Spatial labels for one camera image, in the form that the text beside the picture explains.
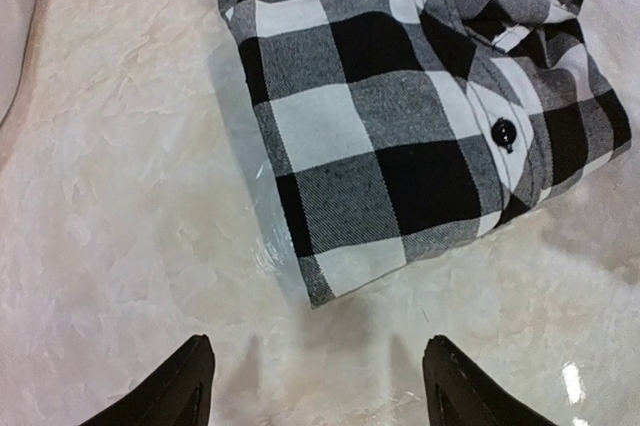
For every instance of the white laundry basket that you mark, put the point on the white laundry basket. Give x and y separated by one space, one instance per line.
15 22

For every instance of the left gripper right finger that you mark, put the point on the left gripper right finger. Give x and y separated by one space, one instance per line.
459 392

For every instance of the black white plaid shirt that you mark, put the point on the black white plaid shirt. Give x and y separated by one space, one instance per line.
400 128

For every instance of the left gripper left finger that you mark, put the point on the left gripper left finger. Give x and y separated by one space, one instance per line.
178 392

